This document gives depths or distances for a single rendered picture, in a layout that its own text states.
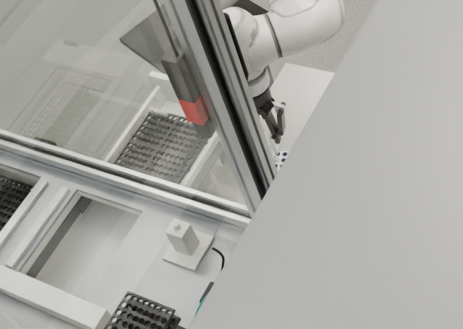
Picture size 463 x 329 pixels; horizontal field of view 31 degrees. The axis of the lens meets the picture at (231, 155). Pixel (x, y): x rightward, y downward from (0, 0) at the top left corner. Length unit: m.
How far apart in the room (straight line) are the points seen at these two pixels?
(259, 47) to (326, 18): 0.15
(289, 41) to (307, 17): 0.06
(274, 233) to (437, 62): 0.25
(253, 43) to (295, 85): 0.57
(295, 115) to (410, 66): 1.37
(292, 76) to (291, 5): 0.58
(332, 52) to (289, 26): 1.70
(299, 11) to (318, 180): 1.01
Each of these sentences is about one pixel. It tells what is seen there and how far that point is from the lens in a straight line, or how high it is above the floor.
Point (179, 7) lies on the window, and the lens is 1.22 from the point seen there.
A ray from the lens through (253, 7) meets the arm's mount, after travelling 2.52.
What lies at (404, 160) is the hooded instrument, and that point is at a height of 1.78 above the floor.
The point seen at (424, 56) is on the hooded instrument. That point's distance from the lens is 0.86.
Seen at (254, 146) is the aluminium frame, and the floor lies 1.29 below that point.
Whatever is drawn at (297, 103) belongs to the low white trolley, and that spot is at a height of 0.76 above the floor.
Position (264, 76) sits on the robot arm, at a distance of 1.83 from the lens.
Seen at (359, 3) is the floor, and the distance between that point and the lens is 3.63.
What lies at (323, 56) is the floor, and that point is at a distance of 3.44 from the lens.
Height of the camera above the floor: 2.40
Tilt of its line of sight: 49 degrees down
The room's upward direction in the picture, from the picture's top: 22 degrees counter-clockwise
